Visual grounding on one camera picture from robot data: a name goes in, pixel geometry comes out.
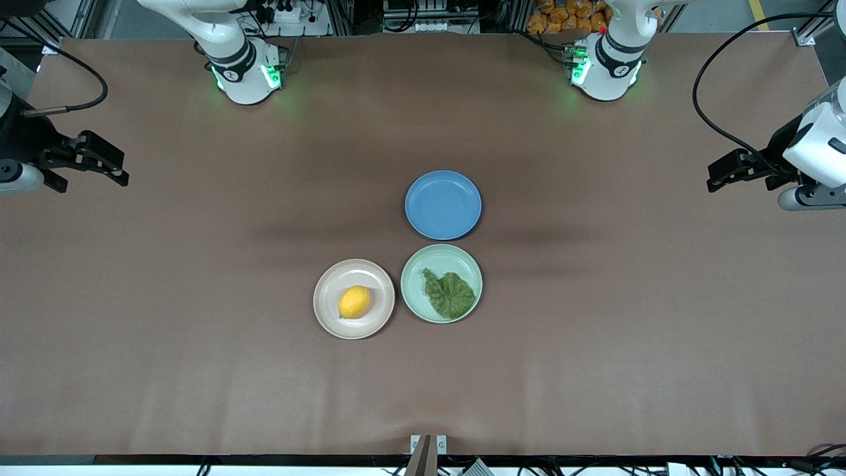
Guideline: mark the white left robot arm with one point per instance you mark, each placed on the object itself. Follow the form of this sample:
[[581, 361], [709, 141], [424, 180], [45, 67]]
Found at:
[[608, 63]]

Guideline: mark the aluminium frame profile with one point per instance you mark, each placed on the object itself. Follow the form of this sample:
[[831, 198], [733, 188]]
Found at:
[[816, 26], [63, 33]]

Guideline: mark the white equipment box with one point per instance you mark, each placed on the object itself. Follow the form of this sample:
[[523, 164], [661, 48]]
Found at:
[[429, 16]]

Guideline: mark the blue plate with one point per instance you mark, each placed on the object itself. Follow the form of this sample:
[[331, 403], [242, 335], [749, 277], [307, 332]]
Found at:
[[443, 205]]

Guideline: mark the beige plate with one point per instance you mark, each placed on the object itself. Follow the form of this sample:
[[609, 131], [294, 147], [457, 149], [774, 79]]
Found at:
[[330, 311]]

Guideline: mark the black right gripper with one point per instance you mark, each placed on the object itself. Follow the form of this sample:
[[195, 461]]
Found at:
[[26, 142]]

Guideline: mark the white power strip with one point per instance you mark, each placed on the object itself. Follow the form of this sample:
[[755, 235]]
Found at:
[[284, 13]]

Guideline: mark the small metal bracket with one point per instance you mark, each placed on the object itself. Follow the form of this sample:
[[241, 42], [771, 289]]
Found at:
[[441, 444]]

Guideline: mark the light green plate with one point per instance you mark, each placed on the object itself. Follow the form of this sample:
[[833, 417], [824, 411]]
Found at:
[[416, 281]]

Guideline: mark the orange snack bags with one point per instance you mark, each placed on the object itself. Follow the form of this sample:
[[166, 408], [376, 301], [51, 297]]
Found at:
[[562, 16]]

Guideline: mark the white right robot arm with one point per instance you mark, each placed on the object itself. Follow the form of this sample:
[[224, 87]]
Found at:
[[241, 66]]

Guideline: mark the yellow lemon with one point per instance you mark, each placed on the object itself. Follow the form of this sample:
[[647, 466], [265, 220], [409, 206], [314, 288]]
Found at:
[[355, 302]]

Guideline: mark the green lettuce leaf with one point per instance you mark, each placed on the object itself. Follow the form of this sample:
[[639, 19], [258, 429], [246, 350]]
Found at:
[[451, 295]]

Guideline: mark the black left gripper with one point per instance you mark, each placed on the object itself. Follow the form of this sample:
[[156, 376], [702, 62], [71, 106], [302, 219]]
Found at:
[[770, 160]]

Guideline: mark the brown camera stand bar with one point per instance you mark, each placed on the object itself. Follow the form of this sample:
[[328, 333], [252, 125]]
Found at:
[[420, 459]]

